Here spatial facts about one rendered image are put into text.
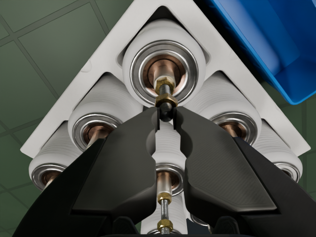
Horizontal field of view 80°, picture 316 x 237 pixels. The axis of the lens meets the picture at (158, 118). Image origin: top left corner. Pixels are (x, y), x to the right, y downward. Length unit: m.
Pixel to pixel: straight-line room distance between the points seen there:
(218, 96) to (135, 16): 0.15
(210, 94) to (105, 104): 0.14
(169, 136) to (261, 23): 0.32
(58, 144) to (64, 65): 0.24
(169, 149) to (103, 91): 0.13
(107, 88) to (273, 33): 0.38
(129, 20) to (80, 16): 0.22
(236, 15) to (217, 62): 0.20
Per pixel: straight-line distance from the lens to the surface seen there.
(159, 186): 0.29
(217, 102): 0.25
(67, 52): 0.51
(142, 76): 0.21
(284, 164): 0.33
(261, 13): 0.50
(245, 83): 0.32
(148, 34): 0.21
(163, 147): 0.29
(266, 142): 0.34
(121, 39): 0.28
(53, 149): 0.33
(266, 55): 0.52
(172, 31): 0.21
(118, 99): 0.26
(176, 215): 0.43
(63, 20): 0.50
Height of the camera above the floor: 0.46
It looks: 59 degrees down
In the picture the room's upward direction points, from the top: 179 degrees counter-clockwise
